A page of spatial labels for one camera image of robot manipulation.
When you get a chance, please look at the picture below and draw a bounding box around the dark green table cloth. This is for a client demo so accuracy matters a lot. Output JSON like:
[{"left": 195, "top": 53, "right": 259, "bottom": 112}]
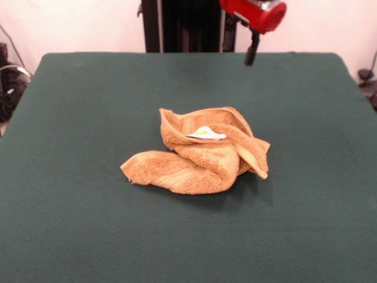
[{"left": 0, "top": 52, "right": 377, "bottom": 283}]

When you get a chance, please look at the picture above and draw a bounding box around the black floor device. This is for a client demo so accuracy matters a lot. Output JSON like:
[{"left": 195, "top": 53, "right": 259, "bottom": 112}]
[{"left": 357, "top": 68, "right": 377, "bottom": 111}]

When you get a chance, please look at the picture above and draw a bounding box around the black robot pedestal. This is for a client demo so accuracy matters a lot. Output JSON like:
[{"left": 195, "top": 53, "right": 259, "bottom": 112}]
[{"left": 137, "top": 0, "right": 238, "bottom": 54}]

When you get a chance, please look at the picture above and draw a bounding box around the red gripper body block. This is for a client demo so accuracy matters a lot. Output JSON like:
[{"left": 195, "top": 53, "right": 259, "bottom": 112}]
[{"left": 219, "top": 0, "right": 287, "bottom": 37}]

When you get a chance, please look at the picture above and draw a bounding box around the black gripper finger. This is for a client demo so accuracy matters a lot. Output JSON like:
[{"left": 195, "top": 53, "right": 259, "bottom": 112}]
[
  {"left": 244, "top": 31, "right": 260, "bottom": 67},
  {"left": 221, "top": 16, "right": 237, "bottom": 52}
]

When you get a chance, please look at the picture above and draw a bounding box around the tan terry towel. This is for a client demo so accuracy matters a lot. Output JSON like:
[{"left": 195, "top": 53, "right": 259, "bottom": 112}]
[{"left": 120, "top": 107, "right": 271, "bottom": 195}]

